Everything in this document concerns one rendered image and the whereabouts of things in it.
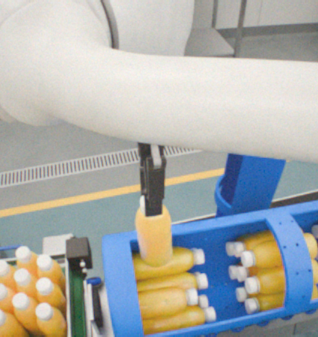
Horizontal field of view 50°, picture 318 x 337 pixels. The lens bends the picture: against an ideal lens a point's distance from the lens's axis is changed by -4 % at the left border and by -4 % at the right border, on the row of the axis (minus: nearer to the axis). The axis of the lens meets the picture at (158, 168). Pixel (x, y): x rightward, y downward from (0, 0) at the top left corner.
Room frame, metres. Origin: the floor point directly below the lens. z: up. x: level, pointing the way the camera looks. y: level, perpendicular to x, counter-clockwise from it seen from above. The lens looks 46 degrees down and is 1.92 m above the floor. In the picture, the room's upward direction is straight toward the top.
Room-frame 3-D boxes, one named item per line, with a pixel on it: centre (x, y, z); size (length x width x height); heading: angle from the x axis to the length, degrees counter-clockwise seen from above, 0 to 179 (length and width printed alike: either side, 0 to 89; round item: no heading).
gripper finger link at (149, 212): (0.37, 0.01, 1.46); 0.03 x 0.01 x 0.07; 101
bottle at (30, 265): (0.48, 0.37, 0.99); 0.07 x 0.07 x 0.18
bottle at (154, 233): (0.39, 0.01, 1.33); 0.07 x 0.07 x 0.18
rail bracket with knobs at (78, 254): (0.55, 0.25, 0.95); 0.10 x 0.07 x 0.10; 10
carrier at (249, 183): (1.11, -0.42, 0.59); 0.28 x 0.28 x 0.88
